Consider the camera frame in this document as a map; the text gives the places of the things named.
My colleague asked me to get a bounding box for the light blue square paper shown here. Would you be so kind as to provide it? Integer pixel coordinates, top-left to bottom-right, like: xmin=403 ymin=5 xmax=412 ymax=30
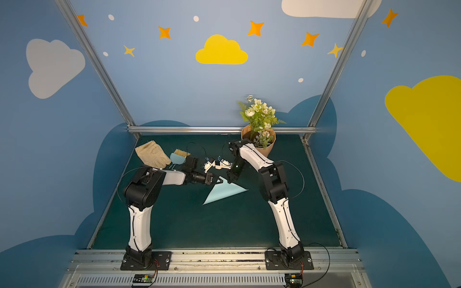
xmin=203 ymin=176 xmax=247 ymax=205

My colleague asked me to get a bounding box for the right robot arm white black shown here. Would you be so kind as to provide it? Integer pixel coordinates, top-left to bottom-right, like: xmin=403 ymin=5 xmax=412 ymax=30
xmin=227 ymin=139 xmax=304 ymax=266

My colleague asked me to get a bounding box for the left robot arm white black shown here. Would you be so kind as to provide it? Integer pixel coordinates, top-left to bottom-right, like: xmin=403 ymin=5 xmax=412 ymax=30
xmin=121 ymin=156 xmax=223 ymax=271

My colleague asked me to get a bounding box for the small blue hand brush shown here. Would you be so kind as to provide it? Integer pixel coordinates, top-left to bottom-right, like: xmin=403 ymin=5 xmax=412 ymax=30
xmin=169 ymin=149 xmax=190 ymax=165

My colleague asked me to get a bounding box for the terracotta flower pot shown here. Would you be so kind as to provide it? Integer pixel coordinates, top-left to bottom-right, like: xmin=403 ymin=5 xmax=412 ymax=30
xmin=241 ymin=124 xmax=276 ymax=157

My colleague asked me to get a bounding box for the beige work glove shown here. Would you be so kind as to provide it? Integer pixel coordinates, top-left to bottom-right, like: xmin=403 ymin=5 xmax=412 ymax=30
xmin=135 ymin=140 xmax=172 ymax=169

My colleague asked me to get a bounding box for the artificial white flower plant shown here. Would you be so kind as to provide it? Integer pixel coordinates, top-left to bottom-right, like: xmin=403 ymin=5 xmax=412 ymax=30
xmin=238 ymin=95 xmax=285 ymax=143

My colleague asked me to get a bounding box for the right controller board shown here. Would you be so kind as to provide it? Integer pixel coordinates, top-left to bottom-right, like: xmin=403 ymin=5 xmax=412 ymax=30
xmin=284 ymin=274 xmax=304 ymax=288

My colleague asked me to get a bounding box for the controller board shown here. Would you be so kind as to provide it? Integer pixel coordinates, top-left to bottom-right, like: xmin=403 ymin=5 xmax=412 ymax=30
xmin=132 ymin=274 xmax=157 ymax=288
xmin=284 ymin=274 xmax=304 ymax=288

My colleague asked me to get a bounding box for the left controller board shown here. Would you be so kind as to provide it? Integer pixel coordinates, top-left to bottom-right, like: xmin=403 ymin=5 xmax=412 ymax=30
xmin=132 ymin=274 xmax=157 ymax=288

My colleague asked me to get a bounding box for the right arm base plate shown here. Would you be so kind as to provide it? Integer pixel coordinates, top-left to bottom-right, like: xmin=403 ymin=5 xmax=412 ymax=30
xmin=264 ymin=249 xmax=314 ymax=271

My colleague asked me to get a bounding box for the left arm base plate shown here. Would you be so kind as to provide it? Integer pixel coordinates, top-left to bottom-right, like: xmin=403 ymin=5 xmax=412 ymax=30
xmin=120 ymin=250 xmax=172 ymax=271

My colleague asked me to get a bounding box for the aluminium back frame bar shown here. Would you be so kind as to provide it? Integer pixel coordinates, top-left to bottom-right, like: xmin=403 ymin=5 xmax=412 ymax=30
xmin=127 ymin=126 xmax=317 ymax=134

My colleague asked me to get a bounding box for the aluminium front rail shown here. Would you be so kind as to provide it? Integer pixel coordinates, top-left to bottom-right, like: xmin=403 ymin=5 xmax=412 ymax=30
xmin=60 ymin=247 xmax=372 ymax=288

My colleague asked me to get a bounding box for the right aluminium frame post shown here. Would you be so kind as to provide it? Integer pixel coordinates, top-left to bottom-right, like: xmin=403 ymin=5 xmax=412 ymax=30
xmin=302 ymin=0 xmax=381 ymax=144

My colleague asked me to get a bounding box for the aluminium frame post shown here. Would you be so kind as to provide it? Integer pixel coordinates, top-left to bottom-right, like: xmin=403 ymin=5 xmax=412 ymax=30
xmin=55 ymin=0 xmax=136 ymax=129
xmin=302 ymin=0 xmax=381 ymax=144

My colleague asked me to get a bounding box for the left aluminium frame post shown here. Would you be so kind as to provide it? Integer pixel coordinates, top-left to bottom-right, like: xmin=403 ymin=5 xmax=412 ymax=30
xmin=55 ymin=0 xmax=136 ymax=129

